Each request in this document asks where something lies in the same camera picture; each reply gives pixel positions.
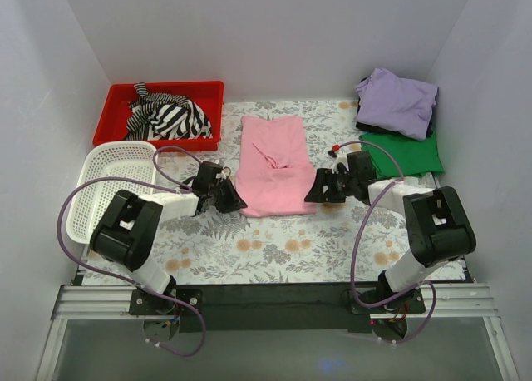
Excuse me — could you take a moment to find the pink t shirt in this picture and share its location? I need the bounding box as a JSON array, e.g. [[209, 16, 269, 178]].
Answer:
[[235, 116, 317, 218]]

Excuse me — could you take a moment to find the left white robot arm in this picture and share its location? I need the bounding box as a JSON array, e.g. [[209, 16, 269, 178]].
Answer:
[[89, 161, 247, 314]]

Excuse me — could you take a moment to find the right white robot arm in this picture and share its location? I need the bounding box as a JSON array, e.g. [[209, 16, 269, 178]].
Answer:
[[304, 151, 476, 313]]

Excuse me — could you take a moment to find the folded green shirt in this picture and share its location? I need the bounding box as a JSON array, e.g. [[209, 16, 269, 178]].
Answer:
[[361, 133, 444, 177]]

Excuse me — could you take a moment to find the floral table mat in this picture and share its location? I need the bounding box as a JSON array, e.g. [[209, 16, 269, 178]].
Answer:
[[82, 99, 466, 285]]

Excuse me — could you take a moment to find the white plastic basket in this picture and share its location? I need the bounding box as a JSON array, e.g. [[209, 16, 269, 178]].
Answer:
[[66, 141, 156, 245]]

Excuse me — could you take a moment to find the folded purple shirt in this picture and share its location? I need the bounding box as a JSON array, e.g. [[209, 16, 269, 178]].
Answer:
[[355, 67, 439, 141]]

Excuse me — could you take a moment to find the black white striped shirt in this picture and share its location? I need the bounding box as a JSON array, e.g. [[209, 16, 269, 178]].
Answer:
[[125, 82, 213, 141]]

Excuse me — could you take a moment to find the red plastic bin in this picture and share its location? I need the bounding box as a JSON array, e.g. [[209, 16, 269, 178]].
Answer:
[[93, 81, 224, 152]]

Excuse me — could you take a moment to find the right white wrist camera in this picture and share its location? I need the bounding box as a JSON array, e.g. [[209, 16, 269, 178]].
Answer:
[[332, 156, 349, 174]]

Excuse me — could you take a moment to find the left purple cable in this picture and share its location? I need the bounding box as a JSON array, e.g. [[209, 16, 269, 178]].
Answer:
[[57, 145, 207, 357]]

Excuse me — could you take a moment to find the purple cable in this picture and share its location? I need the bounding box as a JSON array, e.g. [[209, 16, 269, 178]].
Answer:
[[328, 140, 436, 343], [57, 145, 207, 357]]

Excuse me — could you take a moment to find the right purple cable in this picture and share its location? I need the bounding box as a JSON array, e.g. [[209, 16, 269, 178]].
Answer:
[[328, 140, 436, 343]]

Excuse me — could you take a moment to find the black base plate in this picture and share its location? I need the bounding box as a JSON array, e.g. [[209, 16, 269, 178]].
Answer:
[[127, 282, 426, 334]]

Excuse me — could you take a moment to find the aluminium rail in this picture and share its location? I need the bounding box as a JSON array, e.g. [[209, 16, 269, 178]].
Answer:
[[52, 283, 499, 319]]

